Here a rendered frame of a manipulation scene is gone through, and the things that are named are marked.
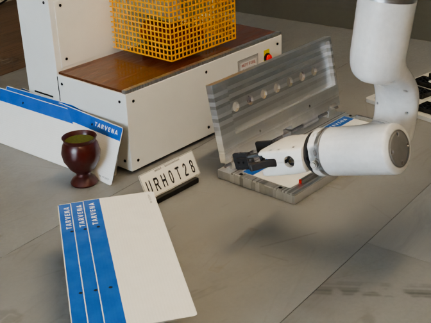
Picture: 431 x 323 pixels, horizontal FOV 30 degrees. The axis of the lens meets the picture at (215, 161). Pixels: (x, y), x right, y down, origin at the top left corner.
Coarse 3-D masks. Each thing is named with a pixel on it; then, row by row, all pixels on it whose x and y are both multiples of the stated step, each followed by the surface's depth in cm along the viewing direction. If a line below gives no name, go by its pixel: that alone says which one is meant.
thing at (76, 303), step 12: (60, 204) 145; (60, 216) 141; (60, 228) 137; (72, 228) 137; (72, 240) 134; (72, 252) 130; (72, 264) 127; (72, 276) 124; (72, 288) 121; (72, 300) 118; (72, 312) 115; (84, 312) 115
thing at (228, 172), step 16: (336, 112) 203; (304, 128) 194; (256, 160) 178; (224, 176) 174; (240, 176) 171; (320, 176) 170; (336, 176) 173; (272, 192) 166; (288, 192) 164; (304, 192) 165
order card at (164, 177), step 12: (180, 156) 172; (192, 156) 175; (156, 168) 167; (168, 168) 169; (180, 168) 172; (192, 168) 174; (144, 180) 165; (156, 180) 167; (168, 180) 169; (180, 180) 171; (156, 192) 166
